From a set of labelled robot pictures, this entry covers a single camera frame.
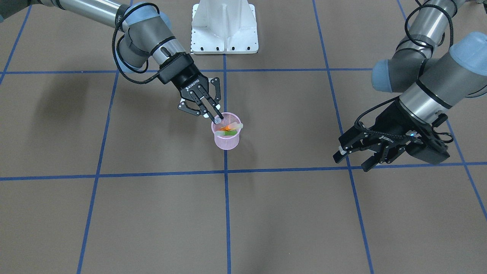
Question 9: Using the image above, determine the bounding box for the pink mesh pen holder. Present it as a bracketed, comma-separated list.
[212, 112, 242, 150]

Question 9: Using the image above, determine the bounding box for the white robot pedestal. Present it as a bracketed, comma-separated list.
[190, 0, 259, 54]

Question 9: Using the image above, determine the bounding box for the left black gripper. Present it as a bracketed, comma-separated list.
[333, 98, 450, 172]

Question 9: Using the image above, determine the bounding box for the yellow highlighter pen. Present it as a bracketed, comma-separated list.
[230, 123, 243, 130]

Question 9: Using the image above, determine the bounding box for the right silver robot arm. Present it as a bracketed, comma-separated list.
[1, 0, 224, 124]

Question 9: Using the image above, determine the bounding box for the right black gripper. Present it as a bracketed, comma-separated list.
[158, 53, 224, 123]

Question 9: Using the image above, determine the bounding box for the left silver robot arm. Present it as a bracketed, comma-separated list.
[333, 0, 486, 172]

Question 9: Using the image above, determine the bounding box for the green highlighter pen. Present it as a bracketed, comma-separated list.
[215, 130, 238, 137]

